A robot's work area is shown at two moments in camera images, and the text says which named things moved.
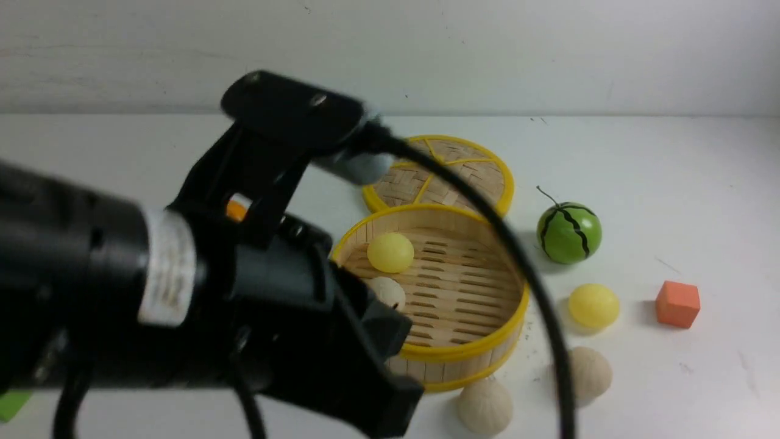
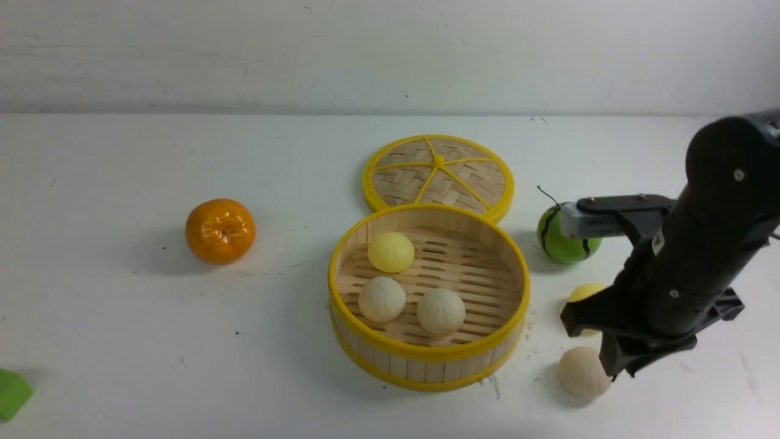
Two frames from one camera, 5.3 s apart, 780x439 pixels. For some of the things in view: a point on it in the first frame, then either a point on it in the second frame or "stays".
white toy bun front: [485, 408] to [440, 313]
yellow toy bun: [390, 252] stays
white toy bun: [390, 291] stays
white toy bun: [591, 374] stays
